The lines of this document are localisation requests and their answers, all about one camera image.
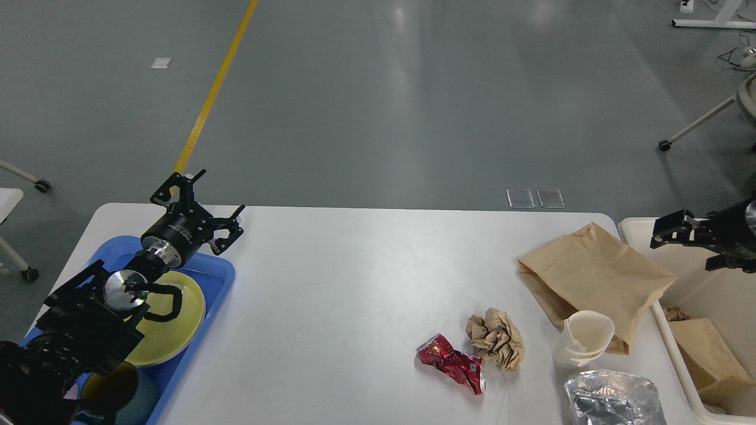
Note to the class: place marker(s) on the teal mug yellow inside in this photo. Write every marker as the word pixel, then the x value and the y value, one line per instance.
pixel 125 396

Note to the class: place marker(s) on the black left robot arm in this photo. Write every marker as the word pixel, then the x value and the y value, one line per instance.
pixel 91 321

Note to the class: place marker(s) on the clear floor plate right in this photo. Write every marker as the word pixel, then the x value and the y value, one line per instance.
pixel 550 199

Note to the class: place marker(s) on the crumpled silver foil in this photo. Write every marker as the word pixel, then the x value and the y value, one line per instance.
pixel 612 397

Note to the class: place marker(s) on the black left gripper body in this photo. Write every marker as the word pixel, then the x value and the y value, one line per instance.
pixel 177 235

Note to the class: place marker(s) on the clear floor plate left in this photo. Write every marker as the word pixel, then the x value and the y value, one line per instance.
pixel 520 199

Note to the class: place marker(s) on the brown paper bag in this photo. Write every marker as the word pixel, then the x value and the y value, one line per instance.
pixel 592 270

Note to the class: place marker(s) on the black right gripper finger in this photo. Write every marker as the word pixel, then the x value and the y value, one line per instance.
pixel 681 227
pixel 726 261

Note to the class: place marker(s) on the white desk base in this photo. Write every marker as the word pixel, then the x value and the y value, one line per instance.
pixel 727 17

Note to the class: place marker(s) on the yellow plastic plate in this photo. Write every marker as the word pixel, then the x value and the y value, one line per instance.
pixel 164 340

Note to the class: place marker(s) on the white caster leg left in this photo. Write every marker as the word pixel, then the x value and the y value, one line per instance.
pixel 41 185

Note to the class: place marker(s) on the blue plastic tray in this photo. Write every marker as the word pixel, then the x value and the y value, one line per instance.
pixel 215 276

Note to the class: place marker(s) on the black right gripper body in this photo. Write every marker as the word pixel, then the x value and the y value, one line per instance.
pixel 734 230

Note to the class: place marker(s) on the brown paper ball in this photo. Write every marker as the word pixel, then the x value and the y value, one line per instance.
pixel 494 337

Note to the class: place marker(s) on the white paper cup stack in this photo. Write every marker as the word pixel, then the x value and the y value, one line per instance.
pixel 584 337

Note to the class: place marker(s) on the clear floor plate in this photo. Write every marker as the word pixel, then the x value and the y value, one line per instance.
pixel 550 199
pixel 520 199

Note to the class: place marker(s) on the beige plastic bin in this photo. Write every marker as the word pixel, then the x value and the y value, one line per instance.
pixel 725 296

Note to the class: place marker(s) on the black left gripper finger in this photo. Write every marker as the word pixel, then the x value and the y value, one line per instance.
pixel 224 231
pixel 176 195

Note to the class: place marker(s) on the crushed red can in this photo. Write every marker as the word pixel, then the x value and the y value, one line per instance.
pixel 463 368

